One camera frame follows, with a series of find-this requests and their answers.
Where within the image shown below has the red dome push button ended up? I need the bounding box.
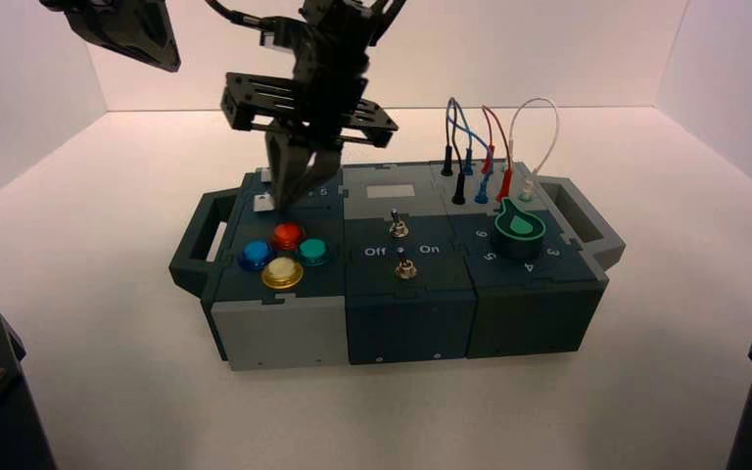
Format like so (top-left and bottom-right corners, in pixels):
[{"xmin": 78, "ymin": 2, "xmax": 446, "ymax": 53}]
[{"xmin": 270, "ymin": 222, "xmax": 306, "ymax": 253}]

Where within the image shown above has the yellow dome push button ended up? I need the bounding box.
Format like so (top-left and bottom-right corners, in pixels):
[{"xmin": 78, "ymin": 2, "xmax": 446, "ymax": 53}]
[{"xmin": 259, "ymin": 257, "xmax": 305, "ymax": 291}]

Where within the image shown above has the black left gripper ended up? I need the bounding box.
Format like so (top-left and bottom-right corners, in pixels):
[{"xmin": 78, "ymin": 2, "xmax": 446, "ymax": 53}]
[{"xmin": 219, "ymin": 16, "xmax": 400, "ymax": 212}]

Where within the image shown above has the grey and teal control box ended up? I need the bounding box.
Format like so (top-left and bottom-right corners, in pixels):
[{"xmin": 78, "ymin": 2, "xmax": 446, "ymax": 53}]
[{"xmin": 167, "ymin": 159, "xmax": 627, "ymax": 372}]

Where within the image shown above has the black jumper cable with plugs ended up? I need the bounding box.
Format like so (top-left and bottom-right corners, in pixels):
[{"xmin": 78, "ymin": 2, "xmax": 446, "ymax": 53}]
[{"xmin": 439, "ymin": 97, "xmax": 468, "ymax": 207}]

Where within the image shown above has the black camera cable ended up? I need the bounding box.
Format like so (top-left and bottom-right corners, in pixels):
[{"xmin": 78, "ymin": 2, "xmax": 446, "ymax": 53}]
[{"xmin": 206, "ymin": 0, "xmax": 268, "ymax": 29}]

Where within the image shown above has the white jumper cable with plugs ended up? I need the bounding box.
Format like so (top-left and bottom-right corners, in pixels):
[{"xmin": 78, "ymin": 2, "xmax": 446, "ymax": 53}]
[{"xmin": 507, "ymin": 97, "xmax": 559, "ymax": 201}]

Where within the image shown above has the blue dome push button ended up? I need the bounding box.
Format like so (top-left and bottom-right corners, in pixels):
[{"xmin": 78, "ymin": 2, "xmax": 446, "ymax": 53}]
[{"xmin": 237, "ymin": 240, "xmax": 276, "ymax": 272}]

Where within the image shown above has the green dome push button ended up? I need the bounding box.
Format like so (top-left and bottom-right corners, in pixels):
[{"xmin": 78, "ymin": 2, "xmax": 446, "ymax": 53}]
[{"xmin": 296, "ymin": 237, "xmax": 333, "ymax": 268}]

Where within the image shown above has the blue jumper cable with plugs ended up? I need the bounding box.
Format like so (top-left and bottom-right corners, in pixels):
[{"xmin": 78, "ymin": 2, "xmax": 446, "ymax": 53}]
[{"xmin": 446, "ymin": 97, "xmax": 492, "ymax": 206}]

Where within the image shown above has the red jumper cable with plugs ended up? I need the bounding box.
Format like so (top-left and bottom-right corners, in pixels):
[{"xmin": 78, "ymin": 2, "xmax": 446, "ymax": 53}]
[{"xmin": 479, "ymin": 105, "xmax": 515, "ymax": 203}]

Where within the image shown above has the green rotary knob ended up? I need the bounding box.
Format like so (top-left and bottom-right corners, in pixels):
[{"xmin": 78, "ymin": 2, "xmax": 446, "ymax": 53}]
[{"xmin": 491, "ymin": 199, "xmax": 548, "ymax": 261}]

